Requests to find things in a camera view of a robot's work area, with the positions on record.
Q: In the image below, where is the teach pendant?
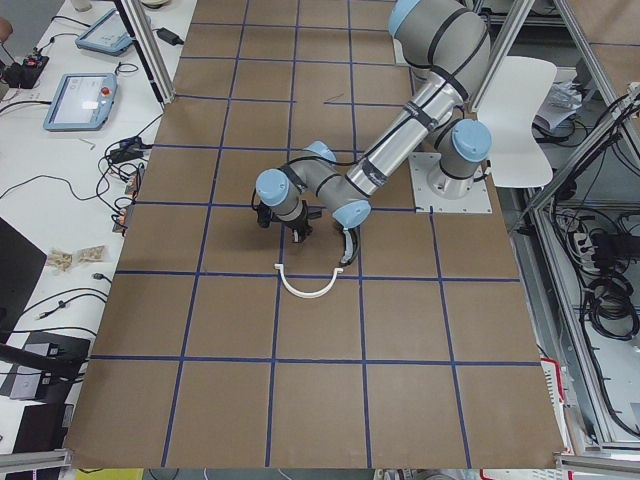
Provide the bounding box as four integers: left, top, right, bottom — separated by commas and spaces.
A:
43, 72, 118, 132
75, 8, 132, 56

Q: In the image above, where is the aluminium frame post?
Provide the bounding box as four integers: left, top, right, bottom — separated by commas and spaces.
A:
114, 0, 175, 105

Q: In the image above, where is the white chair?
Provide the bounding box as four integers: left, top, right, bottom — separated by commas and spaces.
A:
477, 56, 556, 188

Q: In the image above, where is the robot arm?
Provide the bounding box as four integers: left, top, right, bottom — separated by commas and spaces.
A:
254, 1, 491, 242

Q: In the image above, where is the white curved plastic bracket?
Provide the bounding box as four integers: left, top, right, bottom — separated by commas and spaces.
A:
274, 262, 346, 300

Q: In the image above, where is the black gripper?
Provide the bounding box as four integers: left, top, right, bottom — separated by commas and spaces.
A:
286, 204, 313, 244

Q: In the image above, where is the black brake pad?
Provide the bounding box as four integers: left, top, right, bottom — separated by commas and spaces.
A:
307, 209, 322, 220

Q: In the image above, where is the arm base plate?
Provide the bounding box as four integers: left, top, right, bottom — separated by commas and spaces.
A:
409, 152, 492, 214

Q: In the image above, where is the far teach pendant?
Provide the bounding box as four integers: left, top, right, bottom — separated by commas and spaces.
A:
75, 8, 132, 56

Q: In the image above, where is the olive brake shoe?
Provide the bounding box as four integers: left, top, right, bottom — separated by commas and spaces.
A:
339, 228, 360, 267

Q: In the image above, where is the black power adapter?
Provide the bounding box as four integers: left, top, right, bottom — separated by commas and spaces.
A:
156, 27, 184, 46

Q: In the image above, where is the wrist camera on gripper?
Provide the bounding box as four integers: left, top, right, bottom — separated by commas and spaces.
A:
255, 202, 273, 229

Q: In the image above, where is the near teach pendant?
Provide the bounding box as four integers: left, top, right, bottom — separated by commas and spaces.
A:
43, 72, 118, 132

